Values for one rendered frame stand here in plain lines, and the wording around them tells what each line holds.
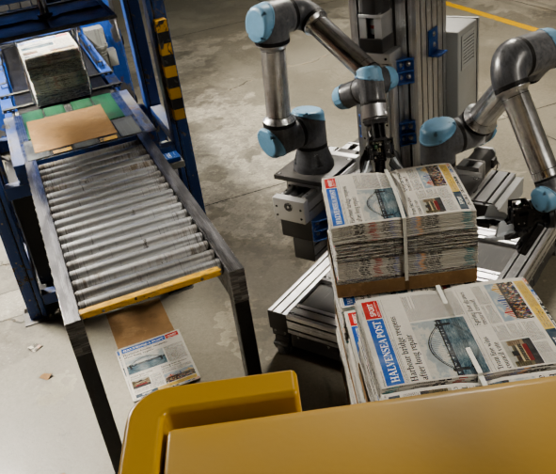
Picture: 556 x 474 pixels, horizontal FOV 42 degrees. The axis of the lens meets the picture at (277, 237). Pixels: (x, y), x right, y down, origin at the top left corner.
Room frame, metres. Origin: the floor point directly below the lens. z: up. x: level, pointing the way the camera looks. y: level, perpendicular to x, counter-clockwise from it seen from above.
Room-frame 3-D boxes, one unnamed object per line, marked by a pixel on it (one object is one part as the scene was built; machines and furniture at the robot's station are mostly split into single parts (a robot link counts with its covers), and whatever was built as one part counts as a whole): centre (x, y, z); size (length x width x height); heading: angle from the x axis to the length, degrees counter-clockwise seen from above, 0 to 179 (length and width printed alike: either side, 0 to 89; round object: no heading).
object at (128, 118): (3.42, 0.89, 0.75); 0.70 x 0.65 x 0.10; 18
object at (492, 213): (1.87, -0.64, 0.88); 0.09 x 0.03 x 0.06; 61
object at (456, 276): (1.75, -0.44, 0.86); 0.29 x 0.16 x 0.04; 178
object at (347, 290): (1.75, -0.22, 0.86); 0.29 x 0.16 x 0.04; 178
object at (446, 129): (2.20, -0.57, 0.98); 0.13 x 0.12 x 0.14; 115
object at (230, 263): (2.53, 0.34, 0.74); 1.34 x 0.05 x 0.12; 18
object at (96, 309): (1.82, 0.39, 0.81); 0.43 x 0.03 x 0.02; 108
